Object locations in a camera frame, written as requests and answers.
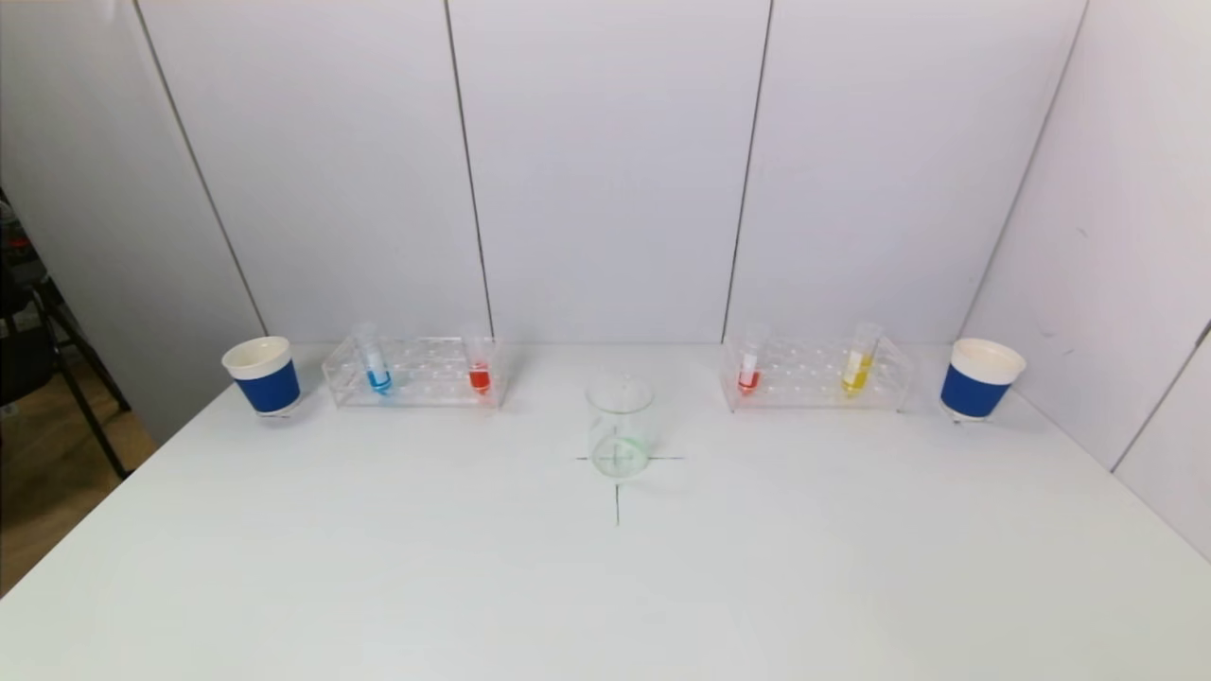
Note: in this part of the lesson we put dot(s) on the test tube with blue pigment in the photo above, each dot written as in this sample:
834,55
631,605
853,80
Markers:
378,379

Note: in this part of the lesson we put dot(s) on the clear glass beaker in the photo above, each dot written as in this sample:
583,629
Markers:
620,456

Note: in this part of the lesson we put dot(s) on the test tube with red pigment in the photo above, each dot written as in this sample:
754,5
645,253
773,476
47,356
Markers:
748,379
480,379

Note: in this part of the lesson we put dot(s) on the clear acrylic test tube rack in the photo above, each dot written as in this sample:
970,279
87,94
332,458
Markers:
804,374
426,374

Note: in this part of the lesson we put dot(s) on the test tube with yellow pigment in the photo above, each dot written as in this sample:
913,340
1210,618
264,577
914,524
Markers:
856,375

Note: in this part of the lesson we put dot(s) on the white paper cup blue sleeve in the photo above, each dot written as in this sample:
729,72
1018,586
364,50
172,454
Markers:
974,392
268,388

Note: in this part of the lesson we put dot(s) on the black metal stand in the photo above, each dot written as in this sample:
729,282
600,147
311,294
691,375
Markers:
19,359

